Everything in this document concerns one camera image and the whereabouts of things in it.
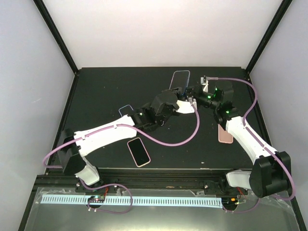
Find phone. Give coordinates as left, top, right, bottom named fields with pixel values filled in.
left=127, top=138, right=151, bottom=167
left=169, top=70, right=191, bottom=95
left=118, top=104, right=133, bottom=117

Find pink phone case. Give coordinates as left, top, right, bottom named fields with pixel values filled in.
left=218, top=125, right=233, bottom=144

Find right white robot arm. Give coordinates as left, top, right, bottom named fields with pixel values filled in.
left=185, top=78, right=296, bottom=200

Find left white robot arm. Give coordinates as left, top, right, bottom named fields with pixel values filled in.
left=57, top=89, right=194, bottom=192

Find phone in blue case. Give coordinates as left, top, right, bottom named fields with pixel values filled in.
left=118, top=104, right=133, bottom=117

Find right controller board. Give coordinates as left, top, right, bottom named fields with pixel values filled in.
left=221, top=197, right=241, bottom=206

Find controller board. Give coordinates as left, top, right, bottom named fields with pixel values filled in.
left=221, top=197, right=241, bottom=206
left=88, top=195, right=105, bottom=204

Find left controller board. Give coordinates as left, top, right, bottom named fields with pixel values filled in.
left=88, top=195, right=105, bottom=204

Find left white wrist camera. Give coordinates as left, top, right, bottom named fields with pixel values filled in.
left=176, top=97, right=197, bottom=114

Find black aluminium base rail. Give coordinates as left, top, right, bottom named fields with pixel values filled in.
left=45, top=168, right=256, bottom=193

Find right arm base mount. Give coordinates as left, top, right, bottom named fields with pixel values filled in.
left=203, top=178, right=248, bottom=196

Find light blue slotted cable duct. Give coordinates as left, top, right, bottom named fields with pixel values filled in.
left=39, top=194, right=223, bottom=208

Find right black frame post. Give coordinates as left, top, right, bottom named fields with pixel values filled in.
left=245, top=0, right=292, bottom=74

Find black frame post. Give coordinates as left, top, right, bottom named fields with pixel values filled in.
left=33, top=0, right=79, bottom=75
left=245, top=0, right=292, bottom=74

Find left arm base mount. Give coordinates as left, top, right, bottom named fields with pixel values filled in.
left=74, top=181, right=118, bottom=193

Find left black frame post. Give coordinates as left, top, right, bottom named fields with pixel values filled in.
left=33, top=0, right=79, bottom=75

